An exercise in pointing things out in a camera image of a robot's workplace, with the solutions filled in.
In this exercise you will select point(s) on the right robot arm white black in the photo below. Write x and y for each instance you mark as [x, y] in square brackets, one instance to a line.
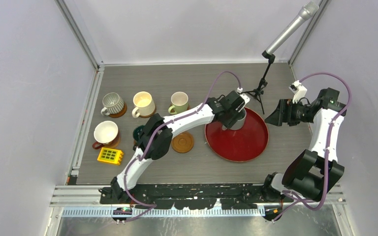
[316, 170]

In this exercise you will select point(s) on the small dark wooden coaster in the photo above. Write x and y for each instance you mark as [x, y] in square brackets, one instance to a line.
[121, 113]

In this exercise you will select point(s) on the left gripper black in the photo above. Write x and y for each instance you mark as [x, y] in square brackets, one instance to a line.
[228, 124]

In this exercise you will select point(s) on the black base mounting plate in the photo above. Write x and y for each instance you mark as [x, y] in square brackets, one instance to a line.
[192, 196]

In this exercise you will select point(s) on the white cup red outside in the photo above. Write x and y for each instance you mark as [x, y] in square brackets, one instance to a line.
[106, 134]

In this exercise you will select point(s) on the yellow toy block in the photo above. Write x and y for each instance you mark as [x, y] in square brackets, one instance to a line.
[110, 156]

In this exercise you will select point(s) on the large cream mug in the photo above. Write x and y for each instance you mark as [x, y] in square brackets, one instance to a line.
[143, 104]

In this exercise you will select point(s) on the grey striped ribbed cup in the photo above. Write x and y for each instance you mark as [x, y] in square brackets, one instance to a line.
[112, 104]

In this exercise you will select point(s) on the aluminium front rail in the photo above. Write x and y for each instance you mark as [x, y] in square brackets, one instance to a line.
[89, 195]

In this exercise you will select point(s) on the silver microphone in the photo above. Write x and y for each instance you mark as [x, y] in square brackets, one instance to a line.
[304, 14]

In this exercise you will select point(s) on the brown ringed wooden coaster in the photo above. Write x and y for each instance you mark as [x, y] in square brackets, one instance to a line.
[183, 142]
[148, 116]
[173, 112]

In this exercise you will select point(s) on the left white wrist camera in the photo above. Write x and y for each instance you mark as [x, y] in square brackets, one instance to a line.
[246, 99]

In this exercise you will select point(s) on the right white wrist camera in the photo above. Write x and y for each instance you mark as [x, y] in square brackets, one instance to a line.
[298, 90]

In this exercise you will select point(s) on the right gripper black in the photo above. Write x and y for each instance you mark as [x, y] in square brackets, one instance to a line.
[278, 117]

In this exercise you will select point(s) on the light green cup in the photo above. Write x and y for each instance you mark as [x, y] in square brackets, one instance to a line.
[179, 102]

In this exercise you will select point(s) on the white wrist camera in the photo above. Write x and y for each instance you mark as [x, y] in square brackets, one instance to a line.
[246, 99]
[298, 90]

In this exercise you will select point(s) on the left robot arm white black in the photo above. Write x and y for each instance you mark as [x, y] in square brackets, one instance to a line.
[156, 138]

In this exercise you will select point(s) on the grey blue cup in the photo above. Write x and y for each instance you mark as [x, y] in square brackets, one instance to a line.
[240, 122]

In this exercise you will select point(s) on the dark teal cup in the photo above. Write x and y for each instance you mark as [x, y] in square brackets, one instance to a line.
[136, 132]

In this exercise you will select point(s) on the red round tray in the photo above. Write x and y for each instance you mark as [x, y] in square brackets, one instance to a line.
[242, 145]

